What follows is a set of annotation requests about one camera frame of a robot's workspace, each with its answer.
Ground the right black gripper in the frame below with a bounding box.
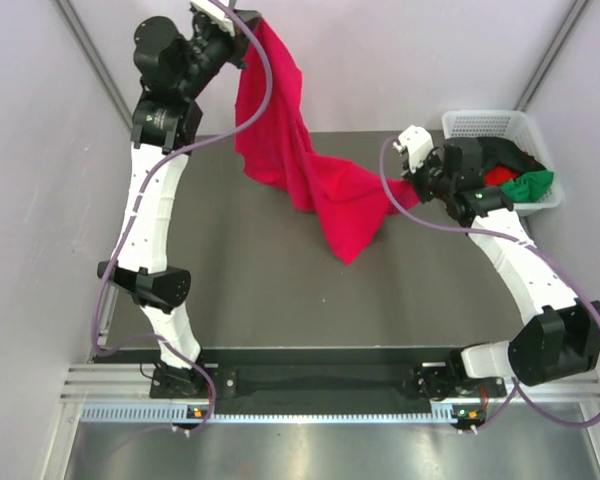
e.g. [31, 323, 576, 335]
[401, 149, 455, 205]

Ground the pink t shirt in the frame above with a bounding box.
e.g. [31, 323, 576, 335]
[235, 21, 396, 264]

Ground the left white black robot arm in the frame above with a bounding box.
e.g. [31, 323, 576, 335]
[97, 1, 262, 399]

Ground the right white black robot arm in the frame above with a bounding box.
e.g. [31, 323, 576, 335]
[393, 129, 600, 396]

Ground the red t shirt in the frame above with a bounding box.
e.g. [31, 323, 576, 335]
[484, 165, 520, 186]

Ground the black t shirt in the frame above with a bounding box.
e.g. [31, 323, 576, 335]
[477, 137, 546, 175]

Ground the white plastic basket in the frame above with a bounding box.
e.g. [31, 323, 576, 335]
[440, 108, 566, 218]

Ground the green t shirt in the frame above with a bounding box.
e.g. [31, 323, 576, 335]
[500, 170, 554, 203]

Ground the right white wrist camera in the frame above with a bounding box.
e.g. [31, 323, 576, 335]
[392, 125, 434, 173]

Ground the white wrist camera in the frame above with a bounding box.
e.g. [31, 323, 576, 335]
[392, 125, 434, 173]
[189, 0, 235, 36]

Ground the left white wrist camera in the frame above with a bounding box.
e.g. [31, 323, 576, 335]
[189, 0, 235, 36]

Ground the left aluminium corner post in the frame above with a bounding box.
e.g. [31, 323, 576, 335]
[51, 0, 133, 133]

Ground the aluminium corner post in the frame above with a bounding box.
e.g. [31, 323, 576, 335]
[51, 0, 133, 133]
[514, 0, 593, 111]

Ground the right aluminium corner post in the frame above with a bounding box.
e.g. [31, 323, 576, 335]
[514, 0, 593, 111]

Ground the grey slotted cable duct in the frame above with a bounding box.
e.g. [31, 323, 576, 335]
[81, 402, 487, 422]

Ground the aluminium frame rail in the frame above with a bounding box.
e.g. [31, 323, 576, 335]
[60, 363, 600, 403]

